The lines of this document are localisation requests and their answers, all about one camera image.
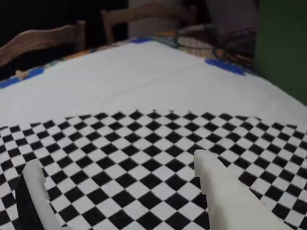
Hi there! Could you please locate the black-backed white gripper finger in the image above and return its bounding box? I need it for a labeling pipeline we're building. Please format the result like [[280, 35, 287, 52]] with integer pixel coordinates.
[[14, 158, 72, 230]]

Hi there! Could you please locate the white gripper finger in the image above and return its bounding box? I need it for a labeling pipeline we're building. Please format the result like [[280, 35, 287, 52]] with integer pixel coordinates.
[[193, 149, 292, 230]]

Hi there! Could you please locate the blue tape strip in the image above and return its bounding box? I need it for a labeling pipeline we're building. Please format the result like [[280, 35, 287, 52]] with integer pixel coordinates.
[[0, 68, 47, 90], [204, 58, 248, 77], [130, 37, 152, 45]]

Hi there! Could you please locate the checkerboard printed white paper mat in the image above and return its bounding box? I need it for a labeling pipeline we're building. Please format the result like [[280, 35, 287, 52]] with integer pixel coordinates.
[[0, 39, 307, 230]]

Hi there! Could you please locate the brown wooden chair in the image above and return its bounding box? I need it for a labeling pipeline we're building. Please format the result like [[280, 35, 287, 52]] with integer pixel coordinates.
[[100, 2, 198, 46], [0, 20, 86, 70]]

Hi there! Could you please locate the patterned tablecloth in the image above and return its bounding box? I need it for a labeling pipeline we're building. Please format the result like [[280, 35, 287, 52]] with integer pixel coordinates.
[[45, 23, 256, 75]]

